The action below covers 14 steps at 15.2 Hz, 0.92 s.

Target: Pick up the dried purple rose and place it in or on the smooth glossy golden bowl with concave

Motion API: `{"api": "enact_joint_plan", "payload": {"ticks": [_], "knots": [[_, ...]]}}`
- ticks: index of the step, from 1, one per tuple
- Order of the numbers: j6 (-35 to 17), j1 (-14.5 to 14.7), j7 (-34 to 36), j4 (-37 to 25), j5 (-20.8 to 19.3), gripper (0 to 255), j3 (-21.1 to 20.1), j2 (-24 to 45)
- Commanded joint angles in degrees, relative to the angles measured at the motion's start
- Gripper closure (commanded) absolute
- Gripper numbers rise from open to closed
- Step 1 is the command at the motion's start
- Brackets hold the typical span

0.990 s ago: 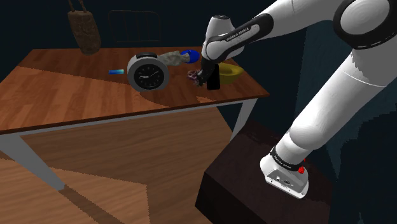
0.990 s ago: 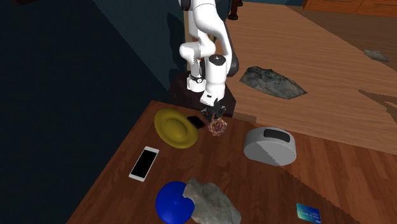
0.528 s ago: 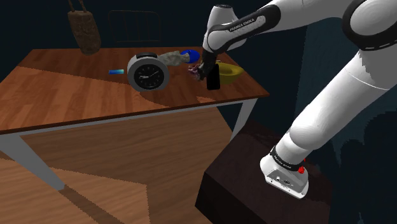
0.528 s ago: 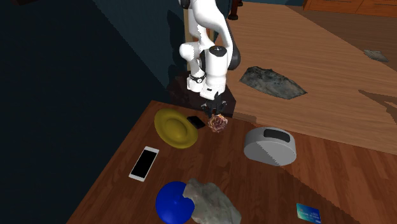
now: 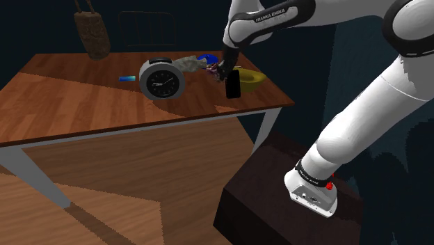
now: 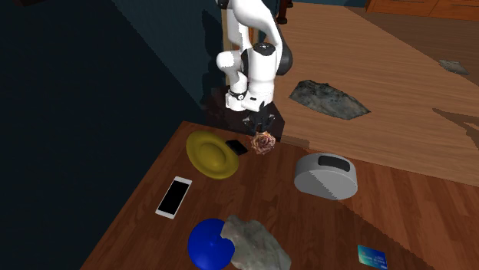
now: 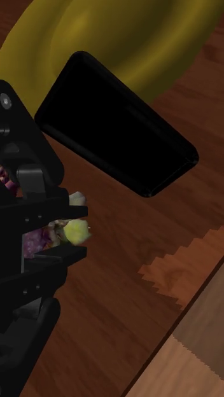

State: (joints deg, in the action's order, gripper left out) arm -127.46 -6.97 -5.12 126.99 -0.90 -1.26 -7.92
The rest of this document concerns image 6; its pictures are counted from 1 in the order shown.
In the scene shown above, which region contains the grey rock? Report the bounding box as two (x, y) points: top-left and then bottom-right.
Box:
(219, 214), (292, 270)

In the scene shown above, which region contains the large grey mottled flat slab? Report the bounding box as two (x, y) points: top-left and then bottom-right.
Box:
(288, 79), (372, 121)

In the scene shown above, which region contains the white smartphone black screen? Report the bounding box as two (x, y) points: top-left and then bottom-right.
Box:
(154, 176), (193, 220)

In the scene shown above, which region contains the grey round speaker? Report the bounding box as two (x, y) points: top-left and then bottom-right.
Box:
(293, 152), (359, 201)

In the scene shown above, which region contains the teal card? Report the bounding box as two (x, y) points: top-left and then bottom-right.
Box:
(356, 244), (388, 270)

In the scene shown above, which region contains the brown dried rose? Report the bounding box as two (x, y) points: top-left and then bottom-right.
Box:
(249, 130), (277, 156)

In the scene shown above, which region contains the small black phone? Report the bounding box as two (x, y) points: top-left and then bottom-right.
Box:
(225, 139), (249, 156)

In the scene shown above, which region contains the yellow plate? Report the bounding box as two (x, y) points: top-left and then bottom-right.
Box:
(186, 130), (240, 181)

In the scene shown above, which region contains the small grey mottled flat slab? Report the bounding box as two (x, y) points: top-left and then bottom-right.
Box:
(438, 59), (471, 77)

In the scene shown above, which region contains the dark wooden furniture leg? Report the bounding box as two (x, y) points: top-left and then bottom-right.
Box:
(276, 0), (294, 25)

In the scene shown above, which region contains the dark robot stand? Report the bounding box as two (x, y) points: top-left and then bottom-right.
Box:
(203, 85), (286, 141)

